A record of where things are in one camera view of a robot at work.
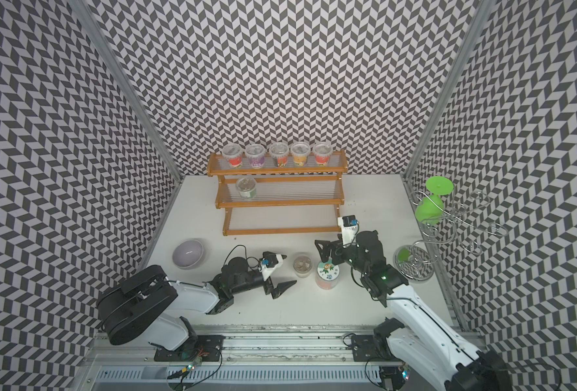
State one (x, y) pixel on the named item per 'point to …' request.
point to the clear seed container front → (246, 186)
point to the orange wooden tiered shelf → (279, 193)
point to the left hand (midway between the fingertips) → (289, 270)
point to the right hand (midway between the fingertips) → (328, 243)
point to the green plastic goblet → (429, 208)
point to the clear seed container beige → (302, 265)
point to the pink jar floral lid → (328, 274)
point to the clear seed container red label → (232, 153)
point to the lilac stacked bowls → (187, 253)
